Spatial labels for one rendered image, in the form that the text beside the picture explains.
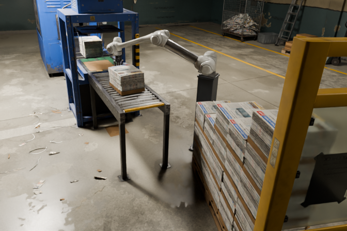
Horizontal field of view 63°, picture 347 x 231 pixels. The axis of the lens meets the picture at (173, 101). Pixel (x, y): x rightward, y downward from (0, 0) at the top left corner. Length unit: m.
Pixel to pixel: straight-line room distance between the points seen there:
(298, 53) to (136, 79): 2.31
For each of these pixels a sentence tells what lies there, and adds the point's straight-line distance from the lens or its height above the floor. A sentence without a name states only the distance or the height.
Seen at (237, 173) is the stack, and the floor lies 0.75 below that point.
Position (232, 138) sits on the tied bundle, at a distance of 2.15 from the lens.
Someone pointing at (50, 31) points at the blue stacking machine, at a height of 0.94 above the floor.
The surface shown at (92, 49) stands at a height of 0.92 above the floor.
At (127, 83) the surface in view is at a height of 0.94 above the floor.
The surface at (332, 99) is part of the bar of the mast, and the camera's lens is 1.23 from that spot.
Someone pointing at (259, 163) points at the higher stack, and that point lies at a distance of 1.81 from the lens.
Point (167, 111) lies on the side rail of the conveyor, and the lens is 2.99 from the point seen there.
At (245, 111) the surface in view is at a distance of 2.33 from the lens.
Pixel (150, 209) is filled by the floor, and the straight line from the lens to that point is 2.88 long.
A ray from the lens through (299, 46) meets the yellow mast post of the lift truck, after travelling 1.08.
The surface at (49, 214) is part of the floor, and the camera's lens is 3.00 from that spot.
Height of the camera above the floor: 2.03
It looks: 24 degrees down
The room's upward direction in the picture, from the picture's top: 2 degrees clockwise
